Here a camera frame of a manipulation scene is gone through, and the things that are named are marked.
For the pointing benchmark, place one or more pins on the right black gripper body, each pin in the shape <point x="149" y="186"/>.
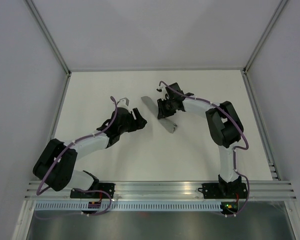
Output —
<point x="167" y="107"/>

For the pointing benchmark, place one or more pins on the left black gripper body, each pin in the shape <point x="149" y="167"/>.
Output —
<point x="132" y="124"/>

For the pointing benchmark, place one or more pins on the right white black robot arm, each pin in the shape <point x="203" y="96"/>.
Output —
<point x="225" y="129"/>

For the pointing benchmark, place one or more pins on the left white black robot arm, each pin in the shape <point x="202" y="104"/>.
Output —
<point x="56" y="164"/>

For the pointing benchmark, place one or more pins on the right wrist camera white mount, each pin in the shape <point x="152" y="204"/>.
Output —
<point x="162" y="90"/>

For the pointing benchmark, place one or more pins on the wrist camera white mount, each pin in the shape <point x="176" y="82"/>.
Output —
<point x="162" y="90"/>
<point x="125" y="103"/>

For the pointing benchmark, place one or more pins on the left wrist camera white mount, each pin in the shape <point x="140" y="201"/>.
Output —
<point x="125" y="103"/>

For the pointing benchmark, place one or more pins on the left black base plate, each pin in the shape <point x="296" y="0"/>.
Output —
<point x="101" y="190"/>

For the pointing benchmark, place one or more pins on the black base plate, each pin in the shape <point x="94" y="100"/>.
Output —
<point x="223" y="191"/>
<point x="101" y="190"/>

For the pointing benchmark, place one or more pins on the aluminium front rail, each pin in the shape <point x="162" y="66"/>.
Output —
<point x="171" y="191"/>

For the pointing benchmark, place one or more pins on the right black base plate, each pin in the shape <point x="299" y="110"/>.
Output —
<point x="223" y="191"/>

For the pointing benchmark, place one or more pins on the white slotted cable duct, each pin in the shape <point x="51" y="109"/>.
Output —
<point x="145" y="206"/>

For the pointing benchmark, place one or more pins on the left aluminium frame post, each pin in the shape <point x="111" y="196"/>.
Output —
<point x="47" y="35"/>

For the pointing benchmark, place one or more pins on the aluminium frame post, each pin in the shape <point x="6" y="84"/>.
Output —
<point x="47" y="35"/>
<point x="265" y="34"/>

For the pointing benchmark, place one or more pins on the right aluminium frame post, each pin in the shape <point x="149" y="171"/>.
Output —
<point x="265" y="34"/>

